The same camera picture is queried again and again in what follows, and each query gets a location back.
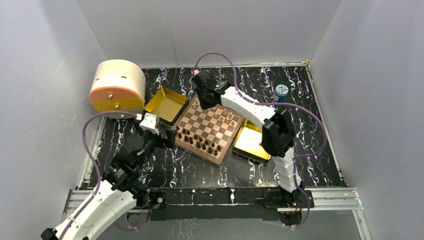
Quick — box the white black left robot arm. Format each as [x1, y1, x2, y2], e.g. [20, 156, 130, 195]
[40, 125, 178, 240]

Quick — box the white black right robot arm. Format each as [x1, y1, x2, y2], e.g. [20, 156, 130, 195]
[192, 70, 302, 207]

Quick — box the black aluminium base frame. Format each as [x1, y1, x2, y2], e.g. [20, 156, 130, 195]
[62, 187, 365, 229]

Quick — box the gold tin with white pieces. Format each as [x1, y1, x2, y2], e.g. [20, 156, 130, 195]
[233, 119, 271, 164]

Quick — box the cream orange round appliance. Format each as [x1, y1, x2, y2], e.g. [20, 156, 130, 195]
[89, 59, 146, 119]

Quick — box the wooden chess board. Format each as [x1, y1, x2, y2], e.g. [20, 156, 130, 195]
[172, 96, 245, 167]

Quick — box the dark chess pieces row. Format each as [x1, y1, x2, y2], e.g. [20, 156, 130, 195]
[174, 125, 227, 158]

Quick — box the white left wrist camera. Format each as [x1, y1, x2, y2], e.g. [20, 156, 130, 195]
[138, 112, 160, 135]

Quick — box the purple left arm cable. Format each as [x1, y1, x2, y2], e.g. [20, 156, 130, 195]
[81, 110, 142, 200]

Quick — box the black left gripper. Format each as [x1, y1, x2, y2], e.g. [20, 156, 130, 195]
[135, 120, 177, 169]

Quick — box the empty gold tin box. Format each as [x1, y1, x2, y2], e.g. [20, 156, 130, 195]
[144, 87, 189, 125]

